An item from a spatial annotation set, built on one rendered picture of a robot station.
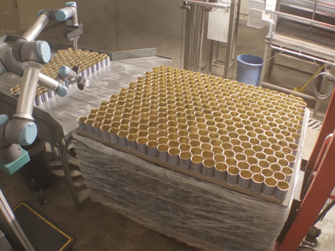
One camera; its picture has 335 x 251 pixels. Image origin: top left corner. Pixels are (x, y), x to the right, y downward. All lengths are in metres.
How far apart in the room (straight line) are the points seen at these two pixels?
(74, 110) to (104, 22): 3.08
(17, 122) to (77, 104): 0.99
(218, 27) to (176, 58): 0.82
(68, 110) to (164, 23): 2.57
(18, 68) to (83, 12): 3.70
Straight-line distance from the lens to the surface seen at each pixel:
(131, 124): 1.85
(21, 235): 2.14
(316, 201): 1.73
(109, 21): 5.04
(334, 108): 2.00
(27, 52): 1.50
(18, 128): 1.41
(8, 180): 3.48
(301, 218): 1.85
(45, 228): 2.44
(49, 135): 2.34
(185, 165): 1.56
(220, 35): 4.41
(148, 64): 2.95
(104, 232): 2.69
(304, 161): 2.16
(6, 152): 1.55
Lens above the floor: 2.21
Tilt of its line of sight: 34 degrees down
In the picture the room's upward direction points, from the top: 2 degrees clockwise
